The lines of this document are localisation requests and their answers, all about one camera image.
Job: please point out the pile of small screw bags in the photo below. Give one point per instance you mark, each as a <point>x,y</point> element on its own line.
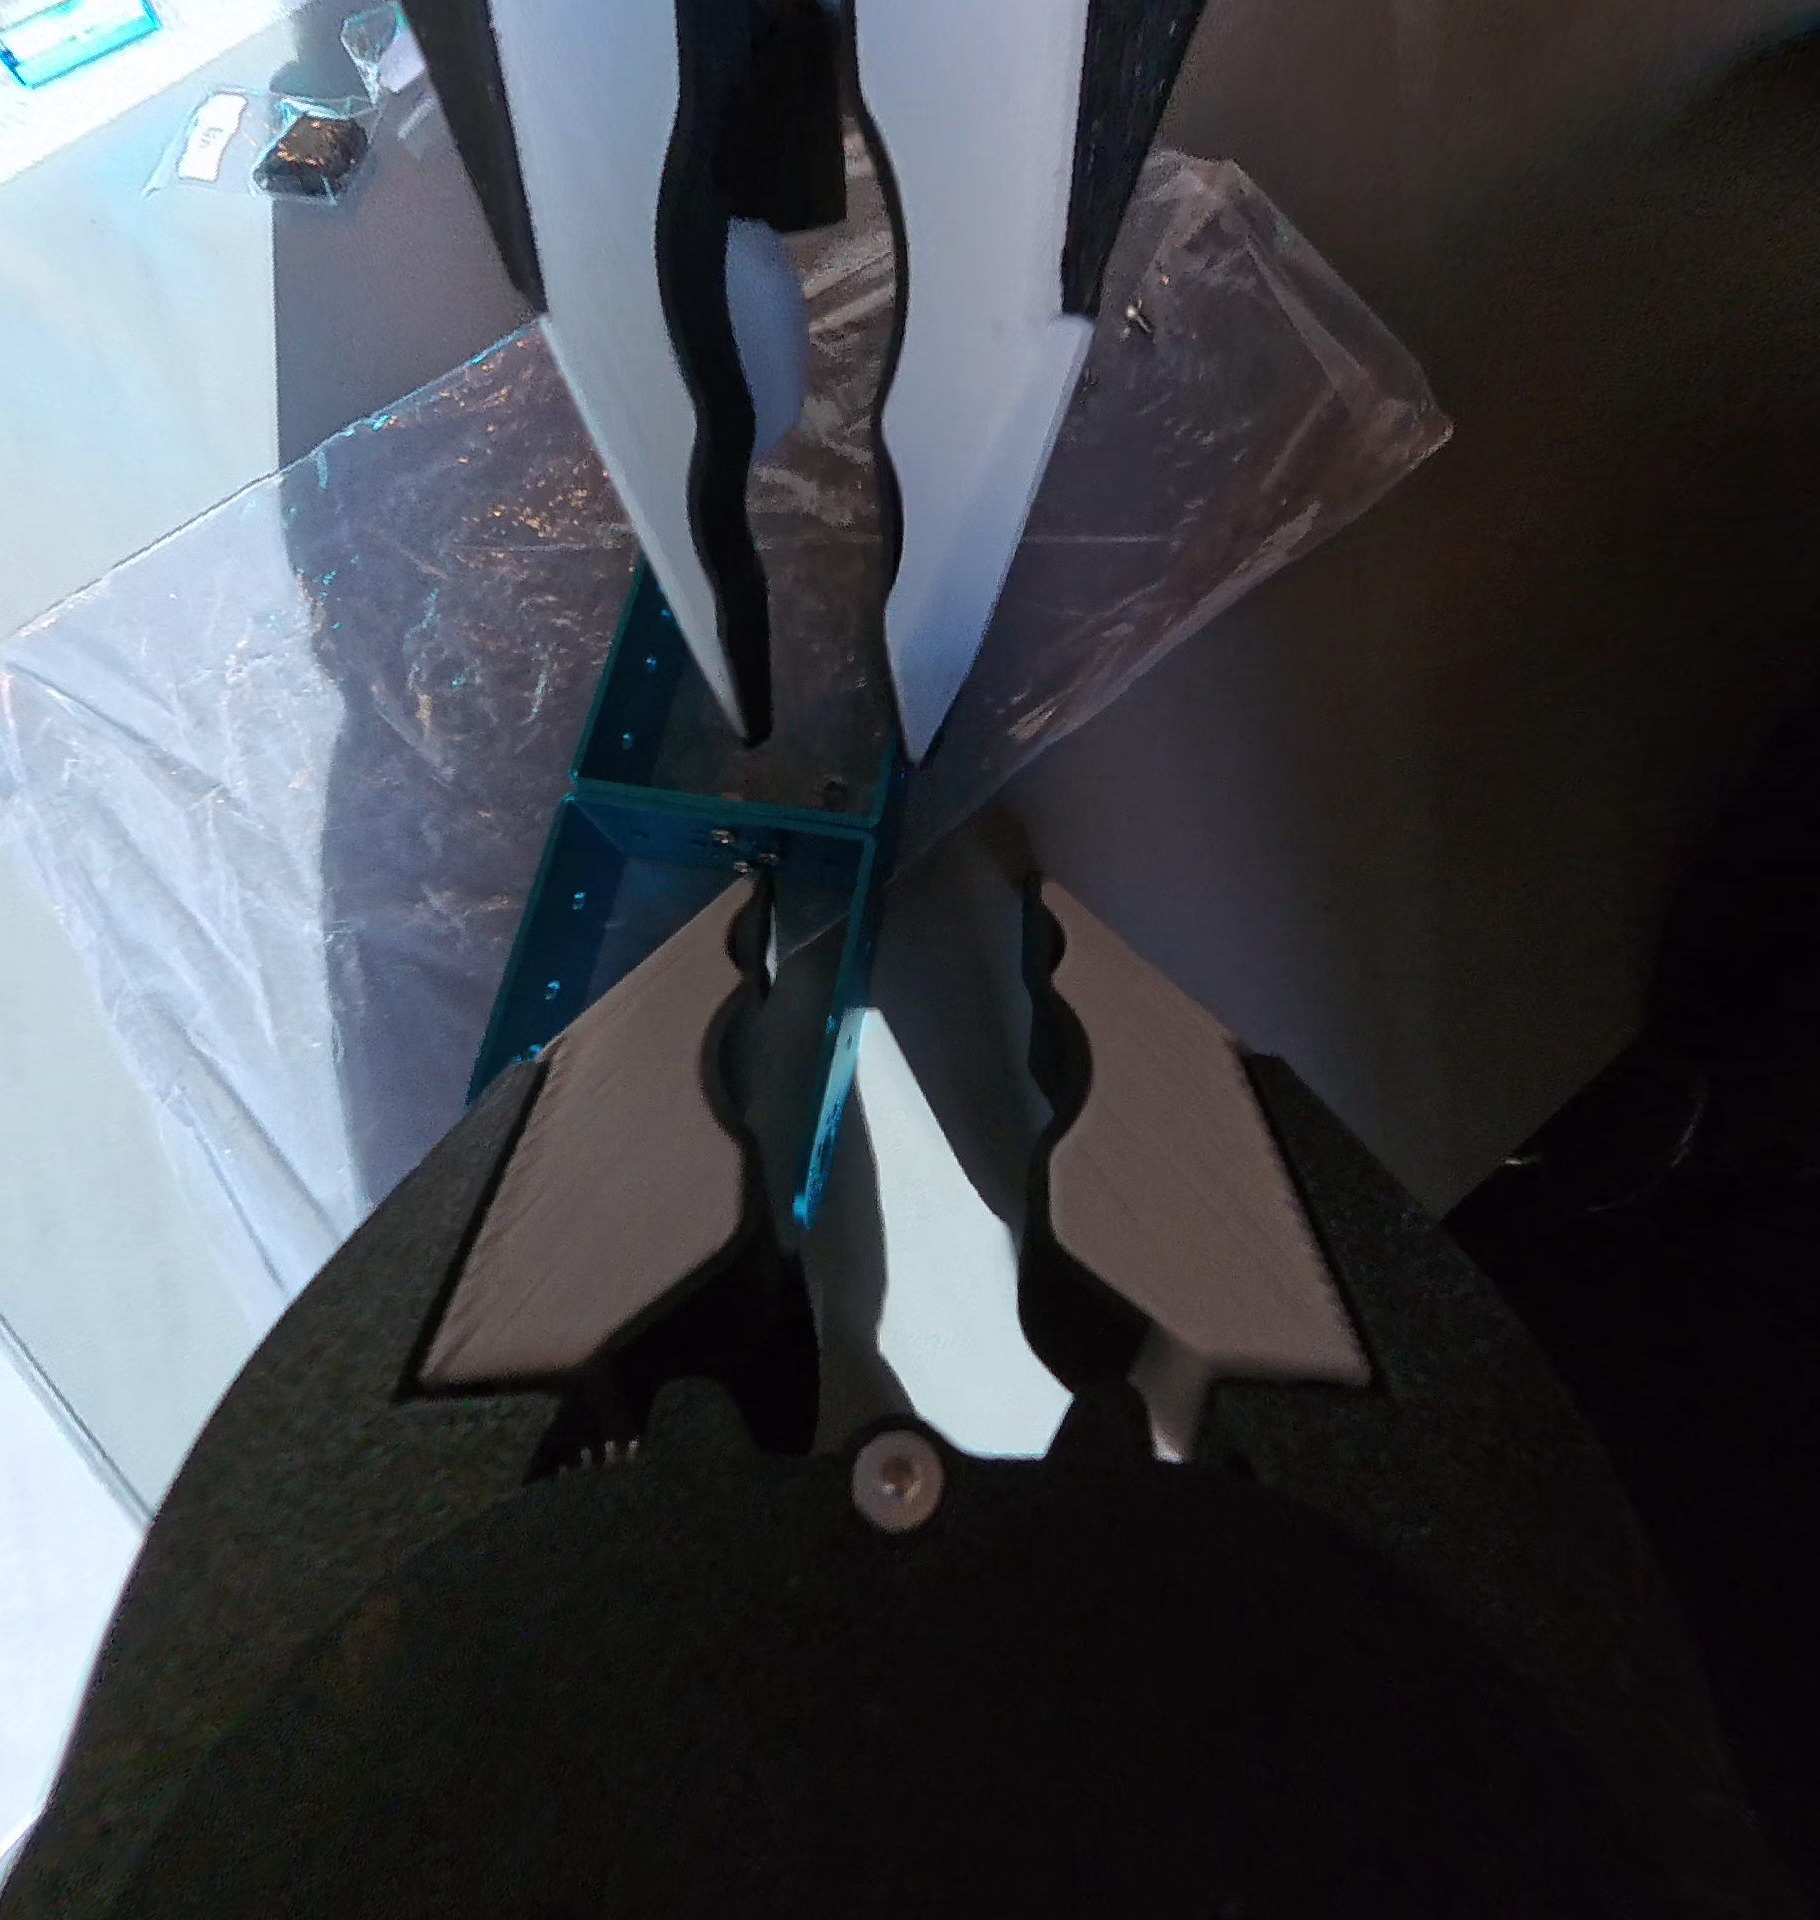
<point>295,137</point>

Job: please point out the small blue metal bracket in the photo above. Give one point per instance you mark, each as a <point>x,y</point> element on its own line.
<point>54,31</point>

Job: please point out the white instruction sheet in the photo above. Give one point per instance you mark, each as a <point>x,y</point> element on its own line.
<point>10,1620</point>

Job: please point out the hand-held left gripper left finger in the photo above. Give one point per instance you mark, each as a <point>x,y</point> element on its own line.
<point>595,1202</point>

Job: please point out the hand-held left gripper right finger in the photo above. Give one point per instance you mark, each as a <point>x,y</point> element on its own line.
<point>1195,1202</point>

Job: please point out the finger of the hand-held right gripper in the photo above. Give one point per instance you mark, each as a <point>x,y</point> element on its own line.
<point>624,270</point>
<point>986,299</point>

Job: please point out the large clear plastic bag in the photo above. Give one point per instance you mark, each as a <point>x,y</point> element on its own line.
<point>249,779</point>

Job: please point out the blue metal bracket assembly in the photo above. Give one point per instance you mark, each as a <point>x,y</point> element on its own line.
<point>672,812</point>

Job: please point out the white foam tray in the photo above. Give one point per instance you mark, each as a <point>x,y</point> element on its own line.
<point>40,91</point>

